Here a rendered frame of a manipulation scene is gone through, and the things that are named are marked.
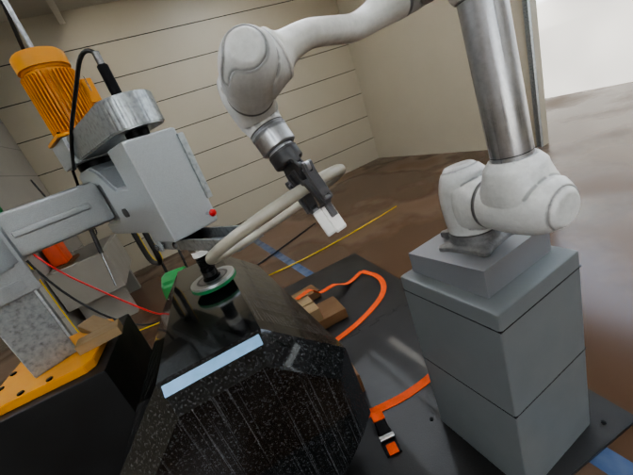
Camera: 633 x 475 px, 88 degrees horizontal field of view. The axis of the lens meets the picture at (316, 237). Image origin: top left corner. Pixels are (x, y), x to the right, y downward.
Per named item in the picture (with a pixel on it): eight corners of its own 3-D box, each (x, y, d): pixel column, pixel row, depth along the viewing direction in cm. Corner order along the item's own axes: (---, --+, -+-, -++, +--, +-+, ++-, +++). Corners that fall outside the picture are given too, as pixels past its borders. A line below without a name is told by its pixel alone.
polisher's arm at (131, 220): (122, 250, 195) (74, 171, 178) (158, 232, 209) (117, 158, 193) (172, 254, 143) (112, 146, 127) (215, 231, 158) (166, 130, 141)
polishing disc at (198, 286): (220, 287, 142) (219, 286, 141) (183, 295, 149) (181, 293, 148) (241, 264, 160) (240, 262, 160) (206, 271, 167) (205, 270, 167)
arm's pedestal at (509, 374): (494, 360, 170) (467, 223, 143) (613, 425, 126) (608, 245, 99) (425, 421, 153) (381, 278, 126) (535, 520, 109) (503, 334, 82)
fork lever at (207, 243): (155, 253, 158) (151, 243, 157) (190, 234, 170) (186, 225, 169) (231, 257, 110) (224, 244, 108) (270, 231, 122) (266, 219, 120)
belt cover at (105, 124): (70, 178, 182) (51, 149, 176) (115, 163, 198) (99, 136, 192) (120, 143, 115) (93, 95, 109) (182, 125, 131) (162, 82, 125)
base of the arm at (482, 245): (458, 227, 125) (454, 214, 123) (518, 230, 106) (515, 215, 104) (428, 250, 117) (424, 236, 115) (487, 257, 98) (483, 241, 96)
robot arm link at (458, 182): (473, 213, 117) (459, 155, 111) (518, 220, 100) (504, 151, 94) (437, 232, 114) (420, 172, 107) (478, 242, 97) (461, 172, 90)
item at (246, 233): (190, 282, 102) (185, 274, 102) (294, 215, 133) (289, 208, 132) (251, 227, 64) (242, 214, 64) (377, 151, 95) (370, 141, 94)
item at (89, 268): (89, 340, 373) (42, 277, 344) (103, 302, 487) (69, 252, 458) (143, 313, 394) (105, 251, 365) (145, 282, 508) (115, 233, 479)
